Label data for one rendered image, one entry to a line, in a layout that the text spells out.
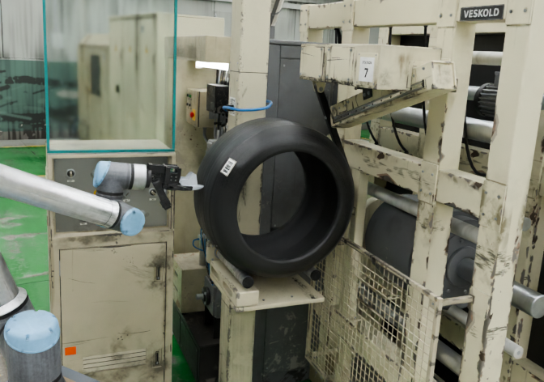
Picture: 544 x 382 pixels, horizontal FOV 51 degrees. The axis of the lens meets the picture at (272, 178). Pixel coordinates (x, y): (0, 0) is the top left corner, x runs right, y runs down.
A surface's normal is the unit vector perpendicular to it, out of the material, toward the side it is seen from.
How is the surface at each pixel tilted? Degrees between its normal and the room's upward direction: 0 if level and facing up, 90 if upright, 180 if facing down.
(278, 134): 43
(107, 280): 90
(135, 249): 90
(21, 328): 6
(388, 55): 90
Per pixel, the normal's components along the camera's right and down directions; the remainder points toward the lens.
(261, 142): -0.02, -0.49
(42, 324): 0.10, -0.95
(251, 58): 0.37, 0.22
